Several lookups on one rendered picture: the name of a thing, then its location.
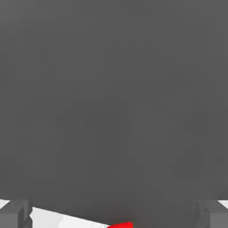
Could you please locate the small red cube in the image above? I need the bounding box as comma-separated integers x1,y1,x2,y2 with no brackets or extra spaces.
106,221,134,228

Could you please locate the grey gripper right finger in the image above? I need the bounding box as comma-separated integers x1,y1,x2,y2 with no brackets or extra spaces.
195,199,228,228

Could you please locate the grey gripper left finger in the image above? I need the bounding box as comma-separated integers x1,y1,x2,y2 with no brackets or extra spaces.
0,199,33,228

